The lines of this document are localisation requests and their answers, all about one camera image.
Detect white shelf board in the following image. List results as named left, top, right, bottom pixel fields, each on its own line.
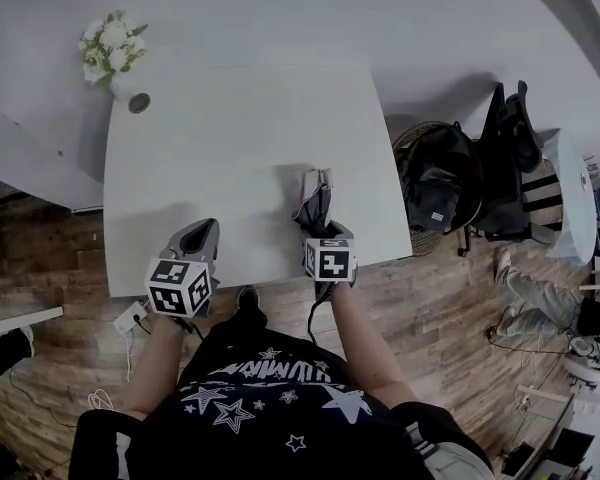
left=0, top=277, right=65, bottom=340

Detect black backpack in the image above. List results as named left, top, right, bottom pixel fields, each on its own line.
left=396, top=123, right=483, bottom=235

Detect black star print shirt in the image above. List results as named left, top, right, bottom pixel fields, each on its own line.
left=68, top=312, right=491, bottom=480

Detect person's right forearm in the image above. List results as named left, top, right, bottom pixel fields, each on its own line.
left=328, top=278, right=417, bottom=410

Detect white power strip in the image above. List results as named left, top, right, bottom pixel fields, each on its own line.
left=112, top=299, right=152, bottom=335

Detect black office chair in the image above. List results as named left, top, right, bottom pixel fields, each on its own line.
left=467, top=79, right=565, bottom=245

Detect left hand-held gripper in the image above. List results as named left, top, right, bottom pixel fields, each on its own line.
left=144, top=218, right=222, bottom=320

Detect white round table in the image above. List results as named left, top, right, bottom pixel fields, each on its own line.
left=545, top=128, right=599, bottom=268

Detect person's black shoe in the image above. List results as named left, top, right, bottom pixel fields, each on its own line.
left=235, top=285, right=262, bottom=322

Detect grey umbrella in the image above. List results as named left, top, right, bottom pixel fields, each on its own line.
left=291, top=167, right=338, bottom=239

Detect white flower bouquet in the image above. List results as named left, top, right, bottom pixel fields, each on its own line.
left=78, top=9, right=149, bottom=89

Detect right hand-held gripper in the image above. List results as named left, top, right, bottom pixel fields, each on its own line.
left=299, top=220, right=360, bottom=303

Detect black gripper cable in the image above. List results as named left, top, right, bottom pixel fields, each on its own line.
left=177, top=316, right=207, bottom=343
left=306, top=291, right=333, bottom=345

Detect wicker basket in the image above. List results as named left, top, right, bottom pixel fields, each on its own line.
left=391, top=120, right=485, bottom=258

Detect person's left forearm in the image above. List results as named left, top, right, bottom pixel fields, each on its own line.
left=123, top=314, right=192, bottom=420

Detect white vase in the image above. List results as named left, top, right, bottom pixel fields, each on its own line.
left=109, top=73, right=142, bottom=103

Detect white cable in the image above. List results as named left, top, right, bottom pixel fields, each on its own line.
left=86, top=331, right=133, bottom=413

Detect white cabinet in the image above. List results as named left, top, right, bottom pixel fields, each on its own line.
left=0, top=91, right=107, bottom=215

